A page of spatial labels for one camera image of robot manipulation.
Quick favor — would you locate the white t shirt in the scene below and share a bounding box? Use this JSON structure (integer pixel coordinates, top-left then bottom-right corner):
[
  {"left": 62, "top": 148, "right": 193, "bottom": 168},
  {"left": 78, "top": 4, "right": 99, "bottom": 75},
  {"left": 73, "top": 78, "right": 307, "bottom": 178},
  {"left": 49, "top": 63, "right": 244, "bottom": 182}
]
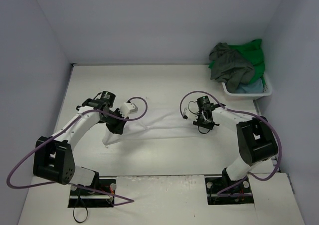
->
[{"left": 102, "top": 108, "right": 201, "bottom": 146}]

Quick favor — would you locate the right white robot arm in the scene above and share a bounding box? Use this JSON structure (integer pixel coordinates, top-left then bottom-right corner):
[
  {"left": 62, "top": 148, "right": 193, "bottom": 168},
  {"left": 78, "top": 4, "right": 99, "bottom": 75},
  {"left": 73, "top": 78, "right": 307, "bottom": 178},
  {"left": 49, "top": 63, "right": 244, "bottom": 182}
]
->
[{"left": 193, "top": 96, "right": 279, "bottom": 191}]

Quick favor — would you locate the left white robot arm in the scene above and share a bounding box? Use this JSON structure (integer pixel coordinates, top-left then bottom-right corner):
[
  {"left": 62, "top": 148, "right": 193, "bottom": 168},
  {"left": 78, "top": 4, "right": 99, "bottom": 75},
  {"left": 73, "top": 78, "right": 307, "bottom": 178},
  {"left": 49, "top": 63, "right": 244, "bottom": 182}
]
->
[{"left": 33, "top": 91, "right": 136, "bottom": 195}]

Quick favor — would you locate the grey t shirt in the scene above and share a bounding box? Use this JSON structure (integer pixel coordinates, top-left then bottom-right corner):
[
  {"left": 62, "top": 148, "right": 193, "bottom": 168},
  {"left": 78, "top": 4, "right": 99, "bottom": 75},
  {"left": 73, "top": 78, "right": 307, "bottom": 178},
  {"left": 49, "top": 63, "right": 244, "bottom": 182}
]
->
[{"left": 209, "top": 43, "right": 255, "bottom": 93}]

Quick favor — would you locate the light blue t shirt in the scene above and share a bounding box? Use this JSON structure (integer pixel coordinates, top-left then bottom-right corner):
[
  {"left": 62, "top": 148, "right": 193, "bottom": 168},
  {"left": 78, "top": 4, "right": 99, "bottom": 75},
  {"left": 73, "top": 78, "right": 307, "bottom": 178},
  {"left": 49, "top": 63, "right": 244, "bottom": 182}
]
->
[{"left": 235, "top": 78, "right": 264, "bottom": 94}]

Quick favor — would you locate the white laundry basket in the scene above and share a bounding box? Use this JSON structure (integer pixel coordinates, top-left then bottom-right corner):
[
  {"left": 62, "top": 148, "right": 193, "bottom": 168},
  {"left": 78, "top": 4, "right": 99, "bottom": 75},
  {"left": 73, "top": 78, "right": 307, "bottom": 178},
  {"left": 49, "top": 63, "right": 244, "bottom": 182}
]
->
[{"left": 221, "top": 73, "right": 273, "bottom": 100}]

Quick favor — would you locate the green t shirt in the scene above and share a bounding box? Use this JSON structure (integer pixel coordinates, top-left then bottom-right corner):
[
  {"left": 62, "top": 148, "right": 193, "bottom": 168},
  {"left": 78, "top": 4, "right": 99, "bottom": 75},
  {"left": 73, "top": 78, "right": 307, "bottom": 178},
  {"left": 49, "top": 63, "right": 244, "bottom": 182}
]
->
[{"left": 208, "top": 39, "right": 265, "bottom": 84}]

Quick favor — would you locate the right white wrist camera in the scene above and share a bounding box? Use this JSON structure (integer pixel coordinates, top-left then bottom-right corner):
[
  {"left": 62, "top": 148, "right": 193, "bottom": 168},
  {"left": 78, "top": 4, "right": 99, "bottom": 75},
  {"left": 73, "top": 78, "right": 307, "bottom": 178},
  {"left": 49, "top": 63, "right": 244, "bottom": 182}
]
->
[{"left": 182, "top": 108, "right": 198, "bottom": 121}]

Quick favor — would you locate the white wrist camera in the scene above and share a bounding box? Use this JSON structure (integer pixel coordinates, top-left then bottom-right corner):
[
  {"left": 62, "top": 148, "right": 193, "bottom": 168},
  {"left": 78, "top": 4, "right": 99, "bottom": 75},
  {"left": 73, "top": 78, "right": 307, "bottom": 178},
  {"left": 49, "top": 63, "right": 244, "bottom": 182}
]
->
[
  {"left": 182, "top": 108, "right": 198, "bottom": 121},
  {"left": 119, "top": 102, "right": 138, "bottom": 118}
]

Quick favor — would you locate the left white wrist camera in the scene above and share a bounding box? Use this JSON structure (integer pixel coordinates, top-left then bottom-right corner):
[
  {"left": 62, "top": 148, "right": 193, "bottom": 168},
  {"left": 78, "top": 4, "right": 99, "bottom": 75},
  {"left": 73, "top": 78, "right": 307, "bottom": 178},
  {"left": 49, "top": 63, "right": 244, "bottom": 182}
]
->
[{"left": 119, "top": 102, "right": 138, "bottom": 118}]

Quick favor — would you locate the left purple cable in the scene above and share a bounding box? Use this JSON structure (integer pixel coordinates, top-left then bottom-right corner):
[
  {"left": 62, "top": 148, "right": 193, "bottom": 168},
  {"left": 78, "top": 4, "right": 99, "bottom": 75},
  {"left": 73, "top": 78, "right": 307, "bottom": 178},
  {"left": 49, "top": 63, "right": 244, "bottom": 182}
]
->
[{"left": 6, "top": 97, "right": 150, "bottom": 207}]

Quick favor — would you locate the purple cable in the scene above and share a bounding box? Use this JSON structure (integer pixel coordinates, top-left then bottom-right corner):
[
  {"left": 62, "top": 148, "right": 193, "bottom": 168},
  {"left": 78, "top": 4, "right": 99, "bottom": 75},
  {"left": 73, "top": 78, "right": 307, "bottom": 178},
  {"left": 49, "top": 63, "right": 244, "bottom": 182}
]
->
[
  {"left": 179, "top": 91, "right": 282, "bottom": 196},
  {"left": 6, "top": 97, "right": 150, "bottom": 207}
]

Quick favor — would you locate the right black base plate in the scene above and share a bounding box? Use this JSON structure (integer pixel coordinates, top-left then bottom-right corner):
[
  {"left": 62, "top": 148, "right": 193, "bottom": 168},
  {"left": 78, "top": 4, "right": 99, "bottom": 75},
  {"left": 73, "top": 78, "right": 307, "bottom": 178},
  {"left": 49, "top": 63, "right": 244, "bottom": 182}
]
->
[{"left": 205, "top": 176, "right": 254, "bottom": 206}]

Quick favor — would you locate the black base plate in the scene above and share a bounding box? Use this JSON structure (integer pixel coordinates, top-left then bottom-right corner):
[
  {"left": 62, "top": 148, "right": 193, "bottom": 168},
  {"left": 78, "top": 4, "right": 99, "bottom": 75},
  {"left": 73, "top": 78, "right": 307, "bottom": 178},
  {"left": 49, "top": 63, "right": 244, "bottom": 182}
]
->
[
  {"left": 205, "top": 176, "right": 254, "bottom": 206},
  {"left": 68, "top": 177, "right": 116, "bottom": 208}
]

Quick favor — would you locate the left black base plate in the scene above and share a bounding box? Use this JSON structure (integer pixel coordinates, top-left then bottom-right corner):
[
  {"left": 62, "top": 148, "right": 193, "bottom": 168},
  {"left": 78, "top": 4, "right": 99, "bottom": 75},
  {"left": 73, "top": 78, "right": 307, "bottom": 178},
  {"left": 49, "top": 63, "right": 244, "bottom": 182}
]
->
[{"left": 68, "top": 177, "right": 116, "bottom": 208}]

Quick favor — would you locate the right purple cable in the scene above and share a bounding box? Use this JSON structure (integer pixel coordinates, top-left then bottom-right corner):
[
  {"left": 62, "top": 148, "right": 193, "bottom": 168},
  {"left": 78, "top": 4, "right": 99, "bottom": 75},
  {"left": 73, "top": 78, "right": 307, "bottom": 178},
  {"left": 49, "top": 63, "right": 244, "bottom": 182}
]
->
[{"left": 179, "top": 91, "right": 282, "bottom": 196}]

